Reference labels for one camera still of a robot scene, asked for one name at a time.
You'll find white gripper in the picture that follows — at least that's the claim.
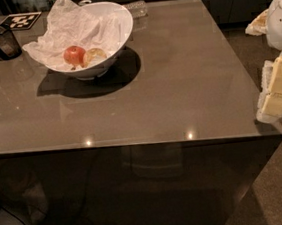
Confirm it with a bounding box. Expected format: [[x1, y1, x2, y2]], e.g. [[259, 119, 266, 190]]
[[245, 0, 282, 124]]

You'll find yellow apple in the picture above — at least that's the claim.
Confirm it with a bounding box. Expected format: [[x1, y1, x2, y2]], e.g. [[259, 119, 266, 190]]
[[82, 48, 107, 67]]

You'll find white ceramic bowl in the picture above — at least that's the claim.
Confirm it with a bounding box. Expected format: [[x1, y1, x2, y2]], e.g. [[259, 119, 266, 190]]
[[43, 1, 134, 80]]

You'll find red apple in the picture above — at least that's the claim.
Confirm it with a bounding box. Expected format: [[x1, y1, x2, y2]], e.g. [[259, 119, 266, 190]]
[[63, 45, 86, 67]]

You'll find dark glossy table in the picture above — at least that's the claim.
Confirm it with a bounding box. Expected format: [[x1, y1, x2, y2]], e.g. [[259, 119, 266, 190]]
[[0, 0, 282, 225]]

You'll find clear glass dish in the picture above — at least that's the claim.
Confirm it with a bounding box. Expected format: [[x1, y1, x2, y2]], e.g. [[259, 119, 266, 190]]
[[125, 0, 148, 19]]

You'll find white crumpled paper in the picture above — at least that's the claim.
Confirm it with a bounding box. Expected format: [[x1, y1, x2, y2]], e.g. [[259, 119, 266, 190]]
[[23, 0, 123, 71]]

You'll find black white marker tag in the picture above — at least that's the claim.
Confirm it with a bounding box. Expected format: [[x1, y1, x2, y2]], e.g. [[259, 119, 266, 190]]
[[2, 11, 41, 31]]

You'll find black container with scoop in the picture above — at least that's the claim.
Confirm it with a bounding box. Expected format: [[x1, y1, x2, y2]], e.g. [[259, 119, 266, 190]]
[[0, 25, 22, 60]]

